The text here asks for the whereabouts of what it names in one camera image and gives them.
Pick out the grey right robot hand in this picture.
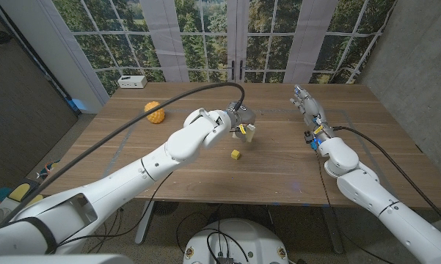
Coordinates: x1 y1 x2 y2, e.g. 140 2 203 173
288 84 334 143

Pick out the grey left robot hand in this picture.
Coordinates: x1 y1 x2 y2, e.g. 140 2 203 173
225 101 258 143

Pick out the pale yellow sponge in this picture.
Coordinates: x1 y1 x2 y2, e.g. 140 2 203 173
232 123 257 144

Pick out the yellow toy pineapple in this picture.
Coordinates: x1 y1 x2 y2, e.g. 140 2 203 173
143 100 166 125

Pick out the printed window forest backdrop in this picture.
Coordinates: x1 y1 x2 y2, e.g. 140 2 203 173
51 0 397 97

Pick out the white power strip box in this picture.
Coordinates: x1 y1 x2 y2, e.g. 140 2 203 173
117 75 148 89

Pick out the black round floor fan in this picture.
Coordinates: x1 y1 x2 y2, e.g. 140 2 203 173
153 200 180 216

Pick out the grey table leg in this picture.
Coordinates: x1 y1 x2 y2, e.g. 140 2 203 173
321 206 344 254

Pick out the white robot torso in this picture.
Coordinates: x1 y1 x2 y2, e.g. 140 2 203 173
182 218 290 264

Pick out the white table leg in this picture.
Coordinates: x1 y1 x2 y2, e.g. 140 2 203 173
134 200 156 245

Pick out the colourful small floor item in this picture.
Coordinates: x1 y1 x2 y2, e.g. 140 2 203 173
36 159 62 180

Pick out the yellow and black floor object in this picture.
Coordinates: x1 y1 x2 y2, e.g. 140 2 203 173
7 182 32 202
24 194 45 209

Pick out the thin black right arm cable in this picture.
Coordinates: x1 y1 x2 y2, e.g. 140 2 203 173
314 147 388 264

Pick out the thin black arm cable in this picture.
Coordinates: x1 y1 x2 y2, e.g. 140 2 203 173
54 171 174 247
314 147 388 264

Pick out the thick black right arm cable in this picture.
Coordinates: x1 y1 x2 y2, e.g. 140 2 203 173
332 125 441 231

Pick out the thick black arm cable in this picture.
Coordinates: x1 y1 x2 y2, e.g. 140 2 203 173
332 125 441 231
0 81 246 224

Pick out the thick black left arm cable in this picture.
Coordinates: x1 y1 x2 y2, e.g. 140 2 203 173
0 81 246 224

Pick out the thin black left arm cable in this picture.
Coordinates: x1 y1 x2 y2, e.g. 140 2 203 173
54 171 174 247

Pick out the blue object by wall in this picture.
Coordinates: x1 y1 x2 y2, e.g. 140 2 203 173
68 98 88 113

